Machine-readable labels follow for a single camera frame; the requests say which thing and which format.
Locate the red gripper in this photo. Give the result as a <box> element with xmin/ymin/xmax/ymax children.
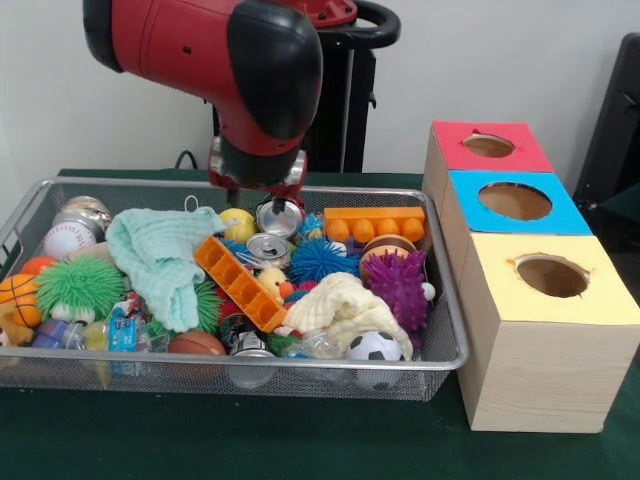
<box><xmin>207</xmin><ymin>149</ymin><xmax>308</xmax><ymax>214</ymax></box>

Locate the short orange toy brick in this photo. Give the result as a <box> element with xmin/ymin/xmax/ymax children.
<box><xmin>193</xmin><ymin>235</ymin><xmax>289</xmax><ymax>334</ymax></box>

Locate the mint green cloth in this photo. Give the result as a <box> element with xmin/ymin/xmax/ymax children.
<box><xmin>105</xmin><ymin>207</ymin><xmax>229</xmax><ymax>332</ymax></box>

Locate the silver mesh bin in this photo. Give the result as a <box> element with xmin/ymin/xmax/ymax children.
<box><xmin>0</xmin><ymin>175</ymin><xmax>470</xmax><ymax>404</ymax></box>

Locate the wooden box with three holes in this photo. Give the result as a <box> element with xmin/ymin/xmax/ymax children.
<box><xmin>422</xmin><ymin>119</ymin><xmax>640</xmax><ymax>434</ymax></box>

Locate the yellow ball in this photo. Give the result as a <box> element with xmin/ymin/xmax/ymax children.
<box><xmin>218</xmin><ymin>208</ymin><xmax>257</xmax><ymax>245</ymax></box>

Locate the blue spiky ball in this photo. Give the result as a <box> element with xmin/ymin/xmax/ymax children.
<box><xmin>288</xmin><ymin>238</ymin><xmax>362</xmax><ymax>286</ymax></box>

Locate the long orange toy brick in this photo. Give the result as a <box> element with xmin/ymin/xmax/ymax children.
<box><xmin>322</xmin><ymin>205</ymin><xmax>427</xmax><ymax>244</ymax></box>

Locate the cream yellow cloth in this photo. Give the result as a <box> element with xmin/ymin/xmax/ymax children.
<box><xmin>273</xmin><ymin>272</ymin><xmax>414</xmax><ymax>362</ymax></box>

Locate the purple spiky toy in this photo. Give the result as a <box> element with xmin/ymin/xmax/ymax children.
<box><xmin>360</xmin><ymin>248</ymin><xmax>437</xmax><ymax>335</ymax></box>

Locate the small soccer ball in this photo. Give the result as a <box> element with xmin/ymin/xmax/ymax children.
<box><xmin>345</xmin><ymin>330</ymin><xmax>406</xmax><ymax>362</ymax></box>

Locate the white baseball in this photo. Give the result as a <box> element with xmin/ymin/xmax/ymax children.
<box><xmin>43</xmin><ymin>222</ymin><xmax>97</xmax><ymax>260</ymax></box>

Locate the green spiky toy with eyes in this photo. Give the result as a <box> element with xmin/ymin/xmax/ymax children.
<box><xmin>34</xmin><ymin>255</ymin><xmax>126</xmax><ymax>324</ymax></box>

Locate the black upright panel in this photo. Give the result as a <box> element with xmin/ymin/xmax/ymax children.
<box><xmin>572</xmin><ymin>32</ymin><xmax>640</xmax><ymax>204</ymax></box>

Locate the black cable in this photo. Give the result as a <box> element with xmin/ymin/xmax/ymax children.
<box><xmin>173</xmin><ymin>148</ymin><xmax>201</xmax><ymax>170</ymax></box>

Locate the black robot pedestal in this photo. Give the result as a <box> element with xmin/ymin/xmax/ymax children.
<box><xmin>204</xmin><ymin>0</ymin><xmax>401</xmax><ymax>174</ymax></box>

